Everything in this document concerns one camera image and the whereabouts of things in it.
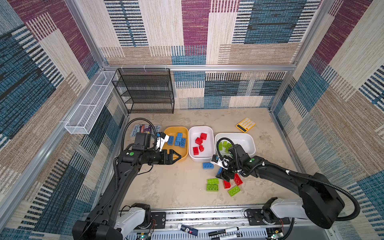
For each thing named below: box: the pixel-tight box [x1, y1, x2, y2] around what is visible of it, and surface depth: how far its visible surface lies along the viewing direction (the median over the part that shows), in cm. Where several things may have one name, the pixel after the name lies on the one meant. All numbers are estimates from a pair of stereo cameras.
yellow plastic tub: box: [162, 126, 189, 159], surface depth 101 cm
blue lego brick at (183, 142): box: [179, 138, 186, 148], surface depth 101 cm
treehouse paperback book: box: [130, 124, 161, 137], surface depth 110 cm
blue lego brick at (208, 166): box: [202, 162, 214, 170], surface depth 93 cm
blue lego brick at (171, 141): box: [167, 136, 174, 146], surface depth 104 cm
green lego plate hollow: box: [206, 184, 219, 192], surface depth 84 cm
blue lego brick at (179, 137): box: [176, 133, 183, 142], surface depth 101 cm
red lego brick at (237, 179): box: [233, 173, 243, 186], surface depth 86 cm
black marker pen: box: [208, 226, 240, 237], surface depth 72 cm
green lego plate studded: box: [206, 178, 219, 184], surface depth 87 cm
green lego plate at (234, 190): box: [227, 185, 241, 197], surface depth 84 cm
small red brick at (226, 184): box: [223, 180, 231, 189], surface depth 84 cm
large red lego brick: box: [195, 137, 203, 146], surface depth 104 cm
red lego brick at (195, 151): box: [193, 146, 199, 156], surface depth 97 cm
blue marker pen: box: [177, 223, 199, 236], surface depth 71 cm
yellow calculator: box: [235, 117, 257, 133], surface depth 111 cm
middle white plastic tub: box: [188, 126, 216, 162], surface depth 104 cm
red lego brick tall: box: [200, 132, 207, 140], surface depth 106 cm
